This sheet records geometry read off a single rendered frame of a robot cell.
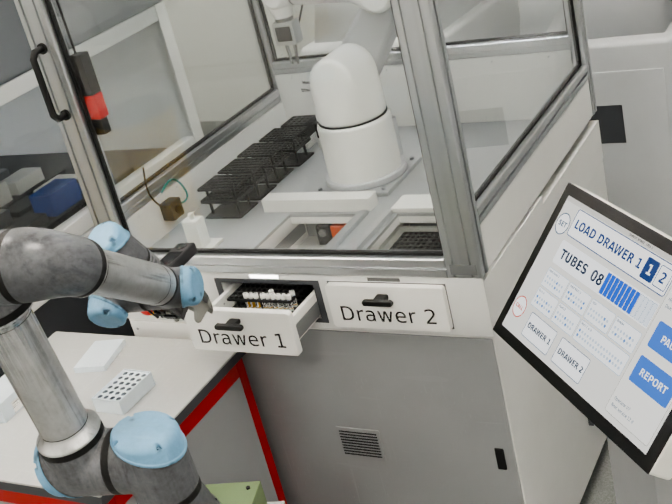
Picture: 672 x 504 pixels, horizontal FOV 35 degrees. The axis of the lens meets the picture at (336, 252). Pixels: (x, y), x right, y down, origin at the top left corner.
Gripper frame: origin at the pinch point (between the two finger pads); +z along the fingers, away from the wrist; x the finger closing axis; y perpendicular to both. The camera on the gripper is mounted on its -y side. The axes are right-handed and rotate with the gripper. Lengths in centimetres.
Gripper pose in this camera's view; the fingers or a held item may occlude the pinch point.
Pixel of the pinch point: (202, 306)
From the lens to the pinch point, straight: 232.9
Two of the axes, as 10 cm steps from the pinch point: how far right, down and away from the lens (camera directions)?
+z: 4.3, 4.7, 7.7
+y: -2.4, 8.8, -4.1
